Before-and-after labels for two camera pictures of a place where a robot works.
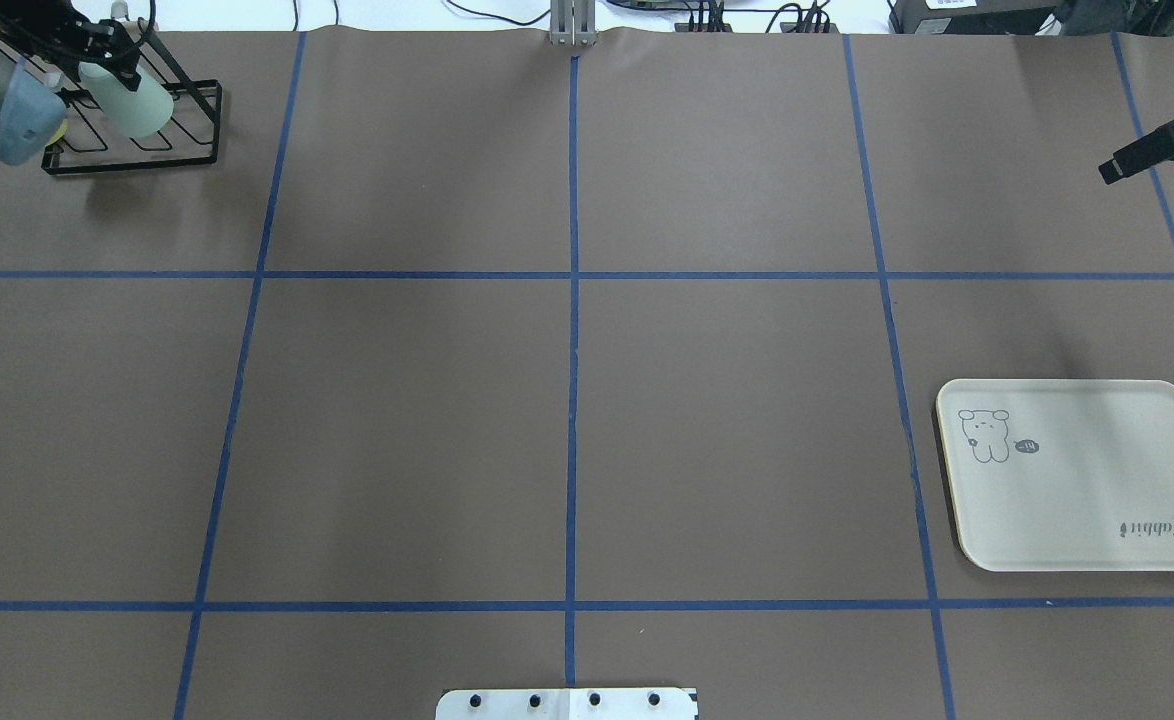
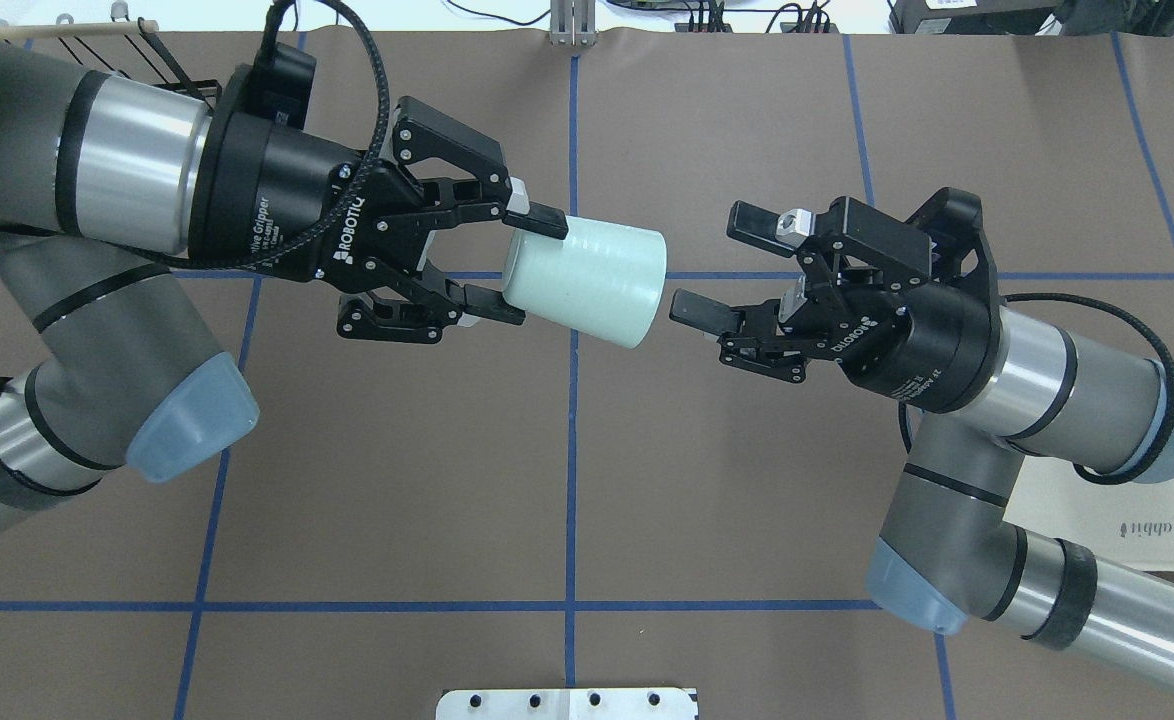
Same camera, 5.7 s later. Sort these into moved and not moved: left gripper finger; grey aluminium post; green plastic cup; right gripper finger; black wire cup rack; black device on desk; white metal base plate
Moved: green plastic cup; right gripper finger; left gripper finger; black wire cup rack
Not moved: black device on desk; grey aluminium post; white metal base plate
